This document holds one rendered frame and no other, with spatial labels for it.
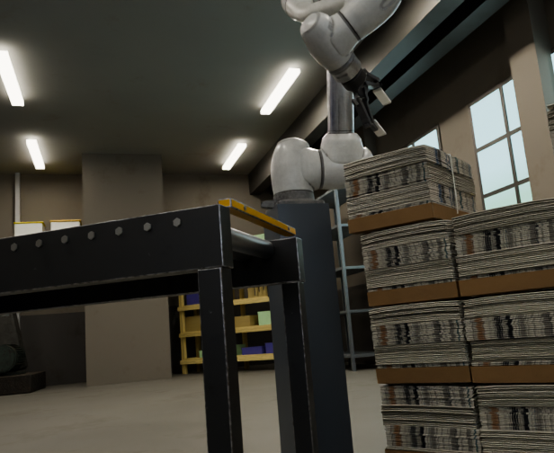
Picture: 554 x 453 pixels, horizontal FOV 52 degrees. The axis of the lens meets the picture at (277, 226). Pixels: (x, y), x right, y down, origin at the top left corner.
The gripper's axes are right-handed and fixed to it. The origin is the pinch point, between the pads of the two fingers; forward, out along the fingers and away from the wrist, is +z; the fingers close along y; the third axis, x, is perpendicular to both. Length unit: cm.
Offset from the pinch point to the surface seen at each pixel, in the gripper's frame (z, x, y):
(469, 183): 34.6, 14.0, 5.9
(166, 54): 79, -333, -288
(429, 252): 16.9, 11.5, 42.4
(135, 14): 19, -295, -258
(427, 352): 30, 7, 67
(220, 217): -54, 6, 75
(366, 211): 10.1, -7.6, 28.3
